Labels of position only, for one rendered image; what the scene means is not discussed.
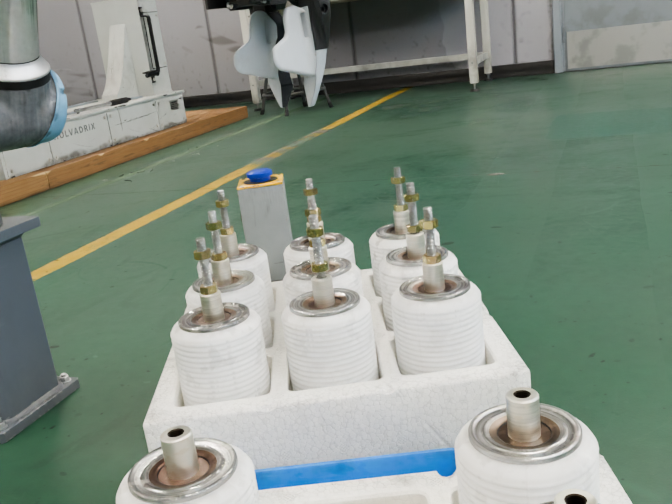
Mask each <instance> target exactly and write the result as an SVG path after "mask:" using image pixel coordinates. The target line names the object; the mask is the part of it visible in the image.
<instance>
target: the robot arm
mask: <svg viewBox="0 0 672 504"><path fill-rule="evenodd" d="M287 1H289V2H290V3H291V4H293V5H294V6H293V5H291V6H288V7H286V8H285V6H286V3H287ZM205 6H206V10H211V9H222V8H227V9H229V10H230V11H237V10H247V9H249V11H250V15H251V16H250V18H249V39H248V41H247V42H246V43H245V44H244V45H243V46H242V47H241V48H239V49H238V50H237V51H236V52H235V54H234V66H235V68H236V70H237V71H238V72H239V73H241V74H246V75H252V76H258V77H264V78H268V81H269V85H270V87H271V90H272V92H273V94H274V96H275V98H276V100H277V102H278V104H279V106H280V107H282V108H284V107H287V105H288V102H289V98H290V95H291V92H292V89H293V84H292V80H291V77H290V73H294V74H299V75H304V85H303V87H304V92H305V97H306V102H307V107H311V106H314V105H315V104H316V101H317V97H318V94H319V90H320V86H321V82H322V78H323V73H324V69H325V63H326V52H327V48H328V47H329V36H330V18H331V10H330V1H329V0H205ZM281 9H285V10H284V12H283V17H282V16H281V15H280V13H279V12H276V11H277V10H281ZM63 91H64V86H63V84H62V81H61V80H60V78H59V76H58V75H57V74H56V73H55V72H54V71H52V70H50V64H49V63H48V62H47V61H46V60H45V59H44V58H43V57H41V56H40V54H39V32H38V7H37V0H0V152H5V151H10V150H15V149H19V148H24V147H27V148H30V147H35V146H37V145H39V144H42V143H46V142H49V141H52V140H54V139H55V138H56V137H58V136H59V135H60V134H61V132H62V130H63V128H64V126H65V123H66V119H67V97H66V94H64V92H63Z"/></svg>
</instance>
